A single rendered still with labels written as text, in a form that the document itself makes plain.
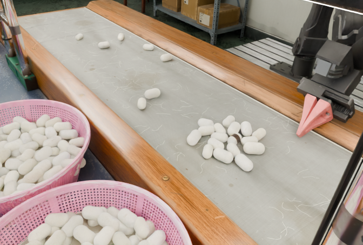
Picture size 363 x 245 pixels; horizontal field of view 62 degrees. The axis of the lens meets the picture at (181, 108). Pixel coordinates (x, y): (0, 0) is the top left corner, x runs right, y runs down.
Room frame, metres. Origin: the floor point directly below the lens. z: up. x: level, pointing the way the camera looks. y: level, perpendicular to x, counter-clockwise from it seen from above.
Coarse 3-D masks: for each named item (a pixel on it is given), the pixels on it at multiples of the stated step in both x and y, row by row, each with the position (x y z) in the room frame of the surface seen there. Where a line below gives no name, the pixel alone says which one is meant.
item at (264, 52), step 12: (240, 48) 1.10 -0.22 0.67; (252, 48) 1.11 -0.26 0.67; (264, 48) 1.11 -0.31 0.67; (276, 48) 1.12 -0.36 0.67; (288, 48) 1.13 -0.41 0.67; (252, 60) 1.00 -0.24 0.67; (264, 60) 1.00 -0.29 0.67; (276, 60) 1.01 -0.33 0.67; (288, 60) 1.01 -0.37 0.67; (276, 72) 0.90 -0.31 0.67; (312, 72) 0.92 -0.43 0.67; (360, 84) 0.84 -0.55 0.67; (360, 96) 0.77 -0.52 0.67; (360, 108) 0.71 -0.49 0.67
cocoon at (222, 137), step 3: (213, 135) 0.45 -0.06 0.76; (216, 135) 0.45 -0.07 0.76; (219, 135) 0.45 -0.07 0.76; (222, 135) 0.45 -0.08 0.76; (225, 135) 0.45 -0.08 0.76; (216, 138) 0.45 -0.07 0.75; (219, 138) 0.45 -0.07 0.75; (222, 138) 0.44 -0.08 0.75; (225, 138) 0.44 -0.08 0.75; (222, 141) 0.44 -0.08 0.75; (225, 141) 0.44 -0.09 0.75
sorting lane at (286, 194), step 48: (48, 48) 0.86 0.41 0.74; (96, 48) 0.88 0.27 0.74; (144, 96) 0.60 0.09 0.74; (192, 96) 0.61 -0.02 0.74; (240, 96) 0.62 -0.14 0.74; (240, 144) 0.45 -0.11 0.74; (288, 144) 0.45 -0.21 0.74; (336, 144) 0.46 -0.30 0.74; (240, 192) 0.33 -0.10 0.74; (288, 192) 0.33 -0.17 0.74; (288, 240) 0.25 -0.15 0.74
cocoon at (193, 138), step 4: (192, 132) 0.45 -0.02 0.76; (196, 132) 0.45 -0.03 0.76; (200, 132) 0.46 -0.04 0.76; (188, 136) 0.44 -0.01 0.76; (192, 136) 0.44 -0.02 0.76; (196, 136) 0.44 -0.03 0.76; (200, 136) 0.45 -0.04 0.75; (188, 140) 0.43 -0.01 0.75; (192, 140) 0.43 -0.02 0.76; (196, 140) 0.43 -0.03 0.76; (192, 144) 0.43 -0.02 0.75
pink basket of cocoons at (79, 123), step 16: (16, 112) 0.51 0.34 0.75; (32, 112) 0.51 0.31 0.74; (48, 112) 0.52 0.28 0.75; (64, 112) 0.51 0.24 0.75; (80, 112) 0.49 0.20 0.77; (80, 128) 0.47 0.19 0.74; (80, 160) 0.38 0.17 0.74; (64, 176) 0.34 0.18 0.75; (32, 192) 0.29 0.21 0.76; (0, 208) 0.28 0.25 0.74
